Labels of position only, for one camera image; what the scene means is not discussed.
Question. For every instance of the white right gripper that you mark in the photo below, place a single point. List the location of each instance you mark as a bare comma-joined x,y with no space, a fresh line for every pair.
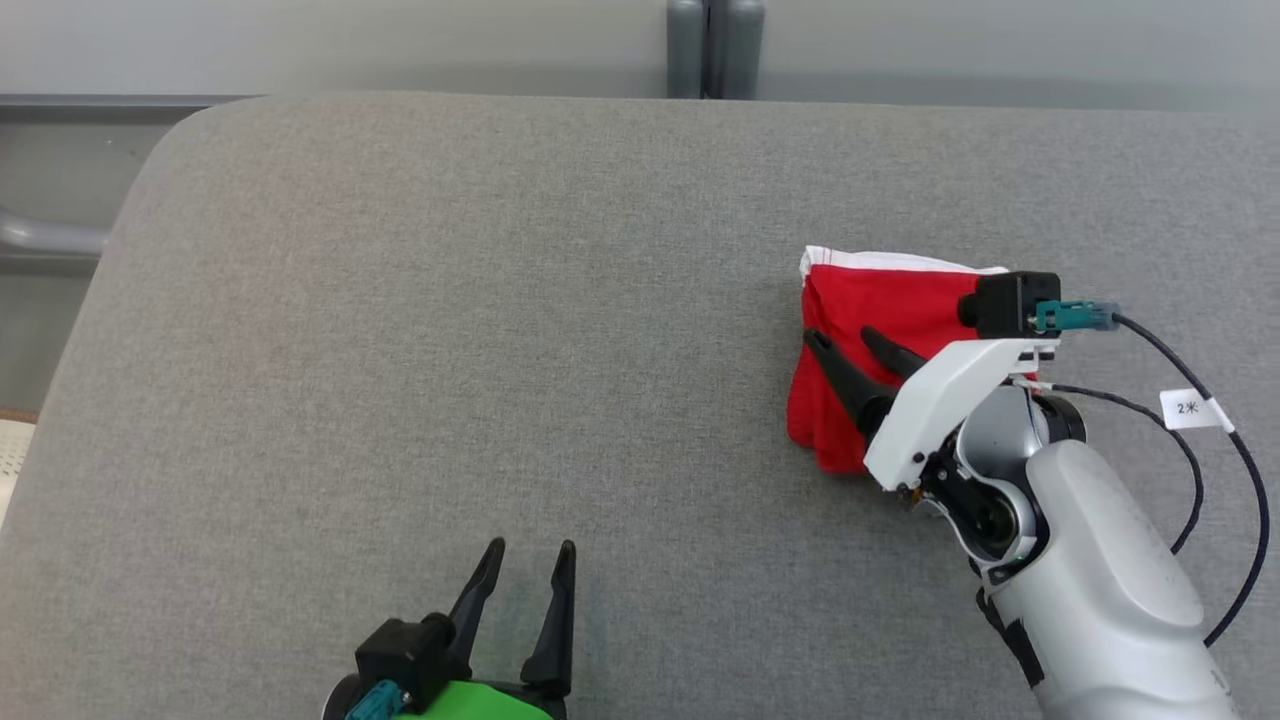
940,400

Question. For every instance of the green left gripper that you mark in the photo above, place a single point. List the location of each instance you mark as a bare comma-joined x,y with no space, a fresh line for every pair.
470,702

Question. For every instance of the red shorts with white trim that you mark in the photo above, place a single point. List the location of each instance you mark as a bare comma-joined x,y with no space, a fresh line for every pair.
860,310

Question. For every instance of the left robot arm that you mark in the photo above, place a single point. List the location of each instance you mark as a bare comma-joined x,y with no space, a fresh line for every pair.
338,703

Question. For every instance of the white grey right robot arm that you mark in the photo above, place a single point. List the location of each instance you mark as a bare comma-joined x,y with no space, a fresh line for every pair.
1100,580

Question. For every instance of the cream perforated laundry basket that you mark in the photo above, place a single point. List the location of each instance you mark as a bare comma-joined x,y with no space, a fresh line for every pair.
10,460

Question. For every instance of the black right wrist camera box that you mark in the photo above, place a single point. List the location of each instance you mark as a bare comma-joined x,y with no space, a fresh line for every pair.
1010,305

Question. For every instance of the teal left camera connector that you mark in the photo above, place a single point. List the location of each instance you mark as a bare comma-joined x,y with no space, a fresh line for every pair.
375,703

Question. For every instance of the teal camera connector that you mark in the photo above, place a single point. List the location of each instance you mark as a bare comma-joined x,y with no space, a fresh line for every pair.
375,703
1065,316

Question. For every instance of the teal right camera connector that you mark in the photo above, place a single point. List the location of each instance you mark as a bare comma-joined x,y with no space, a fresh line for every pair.
1065,316

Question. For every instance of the grey metal partition post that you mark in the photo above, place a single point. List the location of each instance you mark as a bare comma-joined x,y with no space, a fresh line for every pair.
685,45
745,45

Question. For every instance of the grey metal post with foot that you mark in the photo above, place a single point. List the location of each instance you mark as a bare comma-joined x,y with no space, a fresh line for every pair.
50,235

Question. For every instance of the dark grey baseboard rail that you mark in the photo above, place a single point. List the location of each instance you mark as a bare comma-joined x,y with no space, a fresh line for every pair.
100,102

